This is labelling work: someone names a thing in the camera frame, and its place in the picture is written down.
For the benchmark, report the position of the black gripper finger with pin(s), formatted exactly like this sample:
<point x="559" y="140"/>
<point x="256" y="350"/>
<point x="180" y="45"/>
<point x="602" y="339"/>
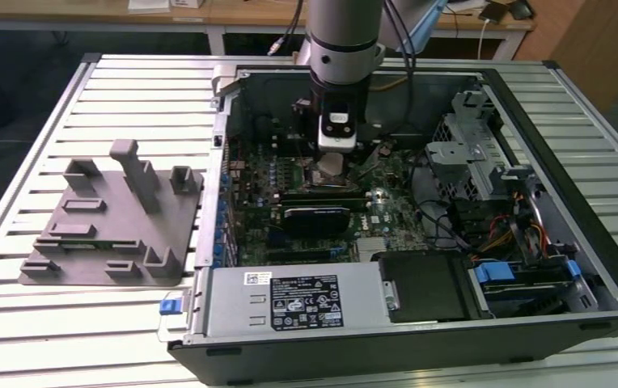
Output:
<point x="306" y="117"/>

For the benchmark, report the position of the silver CPU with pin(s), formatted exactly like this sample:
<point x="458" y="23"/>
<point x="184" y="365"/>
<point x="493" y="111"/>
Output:
<point x="335" y="165"/>

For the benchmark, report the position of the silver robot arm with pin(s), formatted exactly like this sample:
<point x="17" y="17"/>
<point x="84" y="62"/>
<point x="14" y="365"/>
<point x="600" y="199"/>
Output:
<point x="342" y="40"/>

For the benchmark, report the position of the CPU socket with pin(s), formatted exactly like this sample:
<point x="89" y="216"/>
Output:
<point x="331" y="184"/>

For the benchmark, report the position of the black expansion slot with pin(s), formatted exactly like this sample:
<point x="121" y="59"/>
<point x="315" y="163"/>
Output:
<point x="323" y="199"/>

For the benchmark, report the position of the pale blue teach pendant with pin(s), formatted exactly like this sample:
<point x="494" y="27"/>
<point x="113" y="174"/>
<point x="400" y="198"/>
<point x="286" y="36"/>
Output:
<point x="425" y="24"/>

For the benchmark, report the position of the grey metal drive cage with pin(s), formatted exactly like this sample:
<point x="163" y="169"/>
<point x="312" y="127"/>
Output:
<point x="450" y="155"/>

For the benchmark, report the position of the green motherboard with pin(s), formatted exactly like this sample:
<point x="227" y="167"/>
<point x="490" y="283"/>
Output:
<point x="395" y="194"/>

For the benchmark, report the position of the black graphics card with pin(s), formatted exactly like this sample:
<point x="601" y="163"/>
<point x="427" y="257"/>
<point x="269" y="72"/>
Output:
<point x="315" y="222"/>

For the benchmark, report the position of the silver chipset heatsink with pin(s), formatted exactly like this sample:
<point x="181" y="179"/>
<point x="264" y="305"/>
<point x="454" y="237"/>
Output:
<point x="371" y="247"/>

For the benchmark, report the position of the black desk device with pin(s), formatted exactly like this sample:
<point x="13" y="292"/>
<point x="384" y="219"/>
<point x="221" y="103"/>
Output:
<point x="522" y="8"/>
<point x="495" y="11"/>

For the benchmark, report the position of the small white box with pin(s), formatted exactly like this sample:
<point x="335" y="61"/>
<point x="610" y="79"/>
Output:
<point x="188" y="2"/>

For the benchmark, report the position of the grey plastic drive latch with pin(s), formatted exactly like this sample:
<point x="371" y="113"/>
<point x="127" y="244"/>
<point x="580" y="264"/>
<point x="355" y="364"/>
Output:
<point x="511" y="174"/>

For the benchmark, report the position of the white papers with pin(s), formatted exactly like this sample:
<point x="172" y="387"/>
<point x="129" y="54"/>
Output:
<point x="148" y="4"/>

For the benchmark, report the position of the grey parts rack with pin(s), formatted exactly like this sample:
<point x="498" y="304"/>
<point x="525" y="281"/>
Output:
<point x="125" y="210"/>

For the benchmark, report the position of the white barcode label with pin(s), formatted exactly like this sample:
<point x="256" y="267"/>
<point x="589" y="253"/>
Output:
<point x="255" y="279"/>

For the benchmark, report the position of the black rating label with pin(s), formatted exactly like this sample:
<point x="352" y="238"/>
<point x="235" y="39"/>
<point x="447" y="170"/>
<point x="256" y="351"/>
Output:
<point x="307" y="301"/>

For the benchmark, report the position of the black disk bay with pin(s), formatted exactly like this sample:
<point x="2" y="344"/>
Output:
<point x="429" y="287"/>

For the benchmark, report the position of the green RAM stick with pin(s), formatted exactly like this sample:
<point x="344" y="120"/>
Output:
<point x="109" y="243"/>

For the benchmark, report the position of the silver power supply unit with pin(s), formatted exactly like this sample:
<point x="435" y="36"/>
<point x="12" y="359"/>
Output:
<point x="233" y="307"/>

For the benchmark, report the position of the brown wooden cabinet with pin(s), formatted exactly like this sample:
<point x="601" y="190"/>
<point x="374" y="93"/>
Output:
<point x="601" y="48"/>

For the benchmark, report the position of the blue disk carrier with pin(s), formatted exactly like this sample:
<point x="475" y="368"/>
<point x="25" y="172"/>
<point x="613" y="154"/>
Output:
<point x="495" y="272"/>

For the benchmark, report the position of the blue case latch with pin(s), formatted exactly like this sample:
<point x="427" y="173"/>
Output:
<point x="172" y="306"/>

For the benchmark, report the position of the black PC case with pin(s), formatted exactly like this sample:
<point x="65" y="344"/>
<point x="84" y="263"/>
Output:
<point x="342" y="359"/>

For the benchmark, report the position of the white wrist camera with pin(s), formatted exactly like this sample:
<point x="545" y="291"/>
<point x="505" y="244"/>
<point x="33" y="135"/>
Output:
<point x="336" y="139"/>

